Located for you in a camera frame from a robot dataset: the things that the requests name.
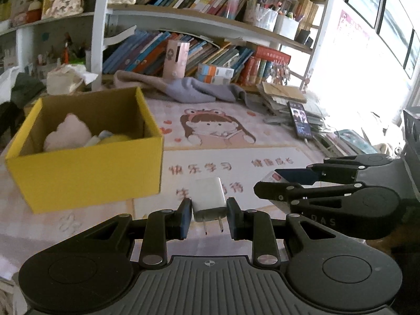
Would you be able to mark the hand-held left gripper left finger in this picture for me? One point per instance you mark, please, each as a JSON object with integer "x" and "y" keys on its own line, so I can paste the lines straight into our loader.
{"x": 185, "y": 220}

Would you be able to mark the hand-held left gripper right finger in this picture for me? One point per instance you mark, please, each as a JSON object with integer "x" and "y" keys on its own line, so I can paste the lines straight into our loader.
{"x": 234, "y": 220}

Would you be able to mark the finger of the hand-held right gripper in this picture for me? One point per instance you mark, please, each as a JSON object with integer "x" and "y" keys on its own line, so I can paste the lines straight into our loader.
{"x": 295, "y": 175}
{"x": 279, "y": 191}

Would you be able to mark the white charger plug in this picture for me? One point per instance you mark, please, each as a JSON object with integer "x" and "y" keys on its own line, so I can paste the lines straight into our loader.
{"x": 208, "y": 197}

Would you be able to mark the yellow cardboard box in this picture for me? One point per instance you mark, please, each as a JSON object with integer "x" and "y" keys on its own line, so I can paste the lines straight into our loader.
{"x": 88, "y": 174}

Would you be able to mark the yellow tape roll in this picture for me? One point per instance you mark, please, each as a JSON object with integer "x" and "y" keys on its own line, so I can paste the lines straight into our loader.
{"x": 115, "y": 137}

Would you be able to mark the small white box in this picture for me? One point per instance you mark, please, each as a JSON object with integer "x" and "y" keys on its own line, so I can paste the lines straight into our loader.
{"x": 97, "y": 137}

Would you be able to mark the pink plush toy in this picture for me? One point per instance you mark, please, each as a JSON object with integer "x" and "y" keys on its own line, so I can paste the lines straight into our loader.
{"x": 67, "y": 134}

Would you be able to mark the black smartphone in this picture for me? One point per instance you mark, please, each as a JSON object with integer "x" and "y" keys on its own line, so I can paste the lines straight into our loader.
{"x": 300, "y": 119}

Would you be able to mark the black mesh basket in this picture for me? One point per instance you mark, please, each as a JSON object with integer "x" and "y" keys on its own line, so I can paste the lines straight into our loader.
{"x": 412, "y": 131}

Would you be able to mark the pile of books and papers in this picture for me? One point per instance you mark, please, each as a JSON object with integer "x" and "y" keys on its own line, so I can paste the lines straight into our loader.
{"x": 282, "y": 98}

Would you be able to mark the hanging acrylic charms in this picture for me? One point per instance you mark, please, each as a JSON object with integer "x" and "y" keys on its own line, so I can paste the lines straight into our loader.
{"x": 279, "y": 72}

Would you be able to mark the orange blue white carton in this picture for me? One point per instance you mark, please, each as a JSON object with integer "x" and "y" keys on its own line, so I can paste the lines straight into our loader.
{"x": 215, "y": 72}

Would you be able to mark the grey and pink scarf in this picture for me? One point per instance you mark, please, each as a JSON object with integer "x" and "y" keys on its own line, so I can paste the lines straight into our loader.
{"x": 190, "y": 88}

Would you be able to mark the white pen holder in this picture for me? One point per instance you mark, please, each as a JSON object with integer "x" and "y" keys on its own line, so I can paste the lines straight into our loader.
{"x": 287, "y": 26}

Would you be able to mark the pink carton box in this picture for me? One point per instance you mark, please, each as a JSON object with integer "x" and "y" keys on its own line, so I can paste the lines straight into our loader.
{"x": 176, "y": 59}

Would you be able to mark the clear pen holder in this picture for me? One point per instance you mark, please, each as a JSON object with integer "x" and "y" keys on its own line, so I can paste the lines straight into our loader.
{"x": 261, "y": 18}

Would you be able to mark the long row of colourful books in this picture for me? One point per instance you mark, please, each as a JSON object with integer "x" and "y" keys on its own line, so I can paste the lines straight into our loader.
{"x": 144, "y": 52}

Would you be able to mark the white cloth bag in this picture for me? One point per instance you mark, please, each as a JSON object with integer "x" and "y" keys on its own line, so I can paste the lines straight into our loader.
{"x": 62, "y": 80}

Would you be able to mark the white lying book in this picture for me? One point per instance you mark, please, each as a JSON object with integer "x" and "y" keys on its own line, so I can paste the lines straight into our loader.
{"x": 119, "y": 34}

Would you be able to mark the pile of clothes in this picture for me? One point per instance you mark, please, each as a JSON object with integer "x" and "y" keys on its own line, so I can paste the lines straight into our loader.
{"x": 23, "y": 88}

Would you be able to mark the white cubby shelf unit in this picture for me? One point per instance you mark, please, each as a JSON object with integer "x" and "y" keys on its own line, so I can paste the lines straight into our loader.
{"x": 23, "y": 39}

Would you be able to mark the pink wall poster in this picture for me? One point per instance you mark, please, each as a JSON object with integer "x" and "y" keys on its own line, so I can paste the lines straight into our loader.
{"x": 352, "y": 29}

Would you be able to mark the white bookshelf frame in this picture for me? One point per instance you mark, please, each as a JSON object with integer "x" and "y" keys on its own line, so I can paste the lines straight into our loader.
{"x": 98, "y": 32}

